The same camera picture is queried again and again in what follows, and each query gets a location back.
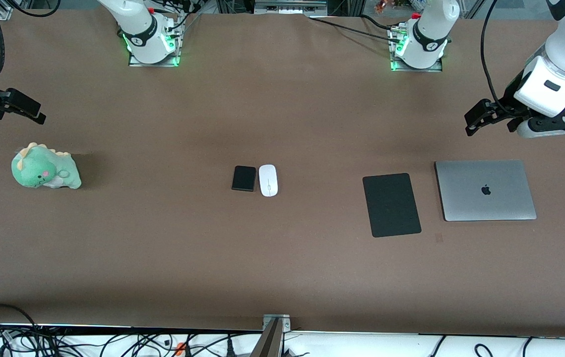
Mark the silver laptop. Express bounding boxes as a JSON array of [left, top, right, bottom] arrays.
[[435, 159, 538, 222]]

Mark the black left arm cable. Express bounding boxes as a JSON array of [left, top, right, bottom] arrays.
[[481, 0, 503, 107]]

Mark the long black table cable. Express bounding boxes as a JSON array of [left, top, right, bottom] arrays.
[[306, 16, 404, 40]]

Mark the short black table cable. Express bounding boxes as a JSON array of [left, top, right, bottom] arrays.
[[359, 14, 396, 29]]

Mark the black phone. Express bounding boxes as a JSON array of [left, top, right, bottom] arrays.
[[231, 166, 257, 192]]

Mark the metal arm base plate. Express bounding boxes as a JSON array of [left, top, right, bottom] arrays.
[[128, 47, 181, 67], [390, 56, 443, 73]]

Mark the black floor cable loop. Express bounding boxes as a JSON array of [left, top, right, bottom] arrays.
[[0, 303, 40, 330]]

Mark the green plush dinosaur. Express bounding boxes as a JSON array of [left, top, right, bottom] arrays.
[[11, 143, 82, 189]]

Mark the white lower panel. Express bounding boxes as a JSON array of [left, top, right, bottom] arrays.
[[0, 325, 565, 357]]

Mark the black hanging cable loop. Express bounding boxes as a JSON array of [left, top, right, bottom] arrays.
[[4, 0, 62, 18]]

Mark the white computer mouse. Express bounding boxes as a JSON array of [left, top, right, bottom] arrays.
[[258, 164, 279, 197]]

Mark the metal table edge bracket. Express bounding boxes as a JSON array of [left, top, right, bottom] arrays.
[[262, 314, 291, 332]]

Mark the black mouse pad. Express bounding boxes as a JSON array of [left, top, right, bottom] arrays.
[[362, 173, 422, 238]]

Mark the grey camera mount pole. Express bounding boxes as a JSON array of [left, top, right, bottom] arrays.
[[250, 317, 283, 357]]

